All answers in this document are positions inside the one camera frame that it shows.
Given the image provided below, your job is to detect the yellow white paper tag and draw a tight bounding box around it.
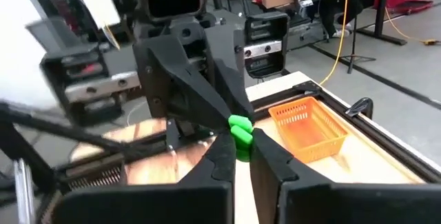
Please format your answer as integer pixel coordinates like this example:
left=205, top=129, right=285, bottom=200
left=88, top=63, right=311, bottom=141
left=67, top=0, right=122, bottom=51

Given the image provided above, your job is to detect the person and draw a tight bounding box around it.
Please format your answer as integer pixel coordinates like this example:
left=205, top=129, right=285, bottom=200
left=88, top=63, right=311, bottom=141
left=318, top=0, right=353, bottom=39

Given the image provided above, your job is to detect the yellow cable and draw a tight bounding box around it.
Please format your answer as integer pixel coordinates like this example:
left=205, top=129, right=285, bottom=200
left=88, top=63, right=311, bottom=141
left=318, top=0, right=353, bottom=86
left=384, top=6, right=441, bottom=45

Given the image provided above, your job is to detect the silver metal post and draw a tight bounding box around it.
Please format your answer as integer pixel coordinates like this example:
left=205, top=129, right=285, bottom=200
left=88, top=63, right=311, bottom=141
left=12, top=158, right=37, bottom=224

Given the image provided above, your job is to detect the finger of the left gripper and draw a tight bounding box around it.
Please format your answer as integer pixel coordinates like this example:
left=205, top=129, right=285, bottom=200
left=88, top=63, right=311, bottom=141
left=132, top=34, right=232, bottom=130
left=206, top=26, right=255, bottom=123

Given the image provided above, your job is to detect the orange plastic basket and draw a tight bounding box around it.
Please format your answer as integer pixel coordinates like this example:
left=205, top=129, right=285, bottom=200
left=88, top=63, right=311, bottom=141
left=267, top=96, right=349, bottom=165

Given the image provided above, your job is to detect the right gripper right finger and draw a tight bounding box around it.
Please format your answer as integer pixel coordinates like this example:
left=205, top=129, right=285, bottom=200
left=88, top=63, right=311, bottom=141
left=249, top=127, right=441, bottom=224

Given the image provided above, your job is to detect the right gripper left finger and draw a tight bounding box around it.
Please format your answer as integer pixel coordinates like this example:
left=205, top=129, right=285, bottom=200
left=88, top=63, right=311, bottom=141
left=51, top=130, right=237, bottom=224

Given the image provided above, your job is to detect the green plastic finger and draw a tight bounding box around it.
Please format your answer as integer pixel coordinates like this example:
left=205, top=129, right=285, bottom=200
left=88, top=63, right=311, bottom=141
left=227, top=114, right=255, bottom=163

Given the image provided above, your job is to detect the black tripod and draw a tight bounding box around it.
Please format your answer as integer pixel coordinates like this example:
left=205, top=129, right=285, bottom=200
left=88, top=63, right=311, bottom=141
left=339, top=0, right=377, bottom=75

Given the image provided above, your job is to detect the black table clamp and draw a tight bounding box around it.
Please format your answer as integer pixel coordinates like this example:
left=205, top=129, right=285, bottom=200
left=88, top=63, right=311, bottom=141
left=345, top=96, right=374, bottom=119

